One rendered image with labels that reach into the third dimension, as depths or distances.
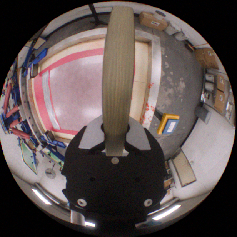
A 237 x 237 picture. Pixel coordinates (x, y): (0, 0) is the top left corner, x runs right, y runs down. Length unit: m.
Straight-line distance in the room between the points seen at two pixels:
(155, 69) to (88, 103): 0.28
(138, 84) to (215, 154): 3.34
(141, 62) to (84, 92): 0.24
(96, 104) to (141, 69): 0.22
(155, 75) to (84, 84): 0.25
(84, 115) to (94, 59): 0.23
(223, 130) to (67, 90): 3.46
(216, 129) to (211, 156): 0.91
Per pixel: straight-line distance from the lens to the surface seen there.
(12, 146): 4.77
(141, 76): 0.27
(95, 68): 0.27
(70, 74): 0.32
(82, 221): 0.57
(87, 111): 0.30
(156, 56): 0.28
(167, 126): 0.41
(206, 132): 3.32
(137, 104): 0.28
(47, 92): 0.43
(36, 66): 0.51
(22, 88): 0.70
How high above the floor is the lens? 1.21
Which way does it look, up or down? 60 degrees down
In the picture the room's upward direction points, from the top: 178 degrees clockwise
